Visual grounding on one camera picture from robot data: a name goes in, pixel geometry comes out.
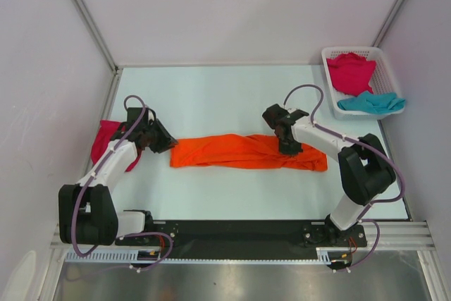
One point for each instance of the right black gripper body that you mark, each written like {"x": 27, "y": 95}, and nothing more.
{"x": 287, "y": 146}

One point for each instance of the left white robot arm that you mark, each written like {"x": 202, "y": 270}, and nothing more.
{"x": 86, "y": 212}

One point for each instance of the teal t shirt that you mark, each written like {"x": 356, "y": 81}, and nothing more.
{"x": 373, "y": 103}

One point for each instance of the orange t shirt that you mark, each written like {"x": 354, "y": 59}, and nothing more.
{"x": 251, "y": 152}

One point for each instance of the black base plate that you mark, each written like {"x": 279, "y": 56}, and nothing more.
{"x": 256, "y": 239}

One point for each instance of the folded crimson t shirt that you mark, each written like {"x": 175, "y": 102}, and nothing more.
{"x": 101, "y": 142}

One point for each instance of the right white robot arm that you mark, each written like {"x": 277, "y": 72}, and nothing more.
{"x": 365, "y": 172}

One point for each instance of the crimson t shirt in basket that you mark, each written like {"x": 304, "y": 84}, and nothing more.
{"x": 351, "y": 73}

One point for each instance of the white plastic basket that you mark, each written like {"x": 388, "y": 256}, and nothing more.
{"x": 382, "y": 81}

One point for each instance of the aluminium frame rail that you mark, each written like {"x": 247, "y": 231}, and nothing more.
{"x": 151, "y": 247}

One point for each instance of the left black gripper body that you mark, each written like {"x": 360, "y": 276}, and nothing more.
{"x": 158, "y": 139}

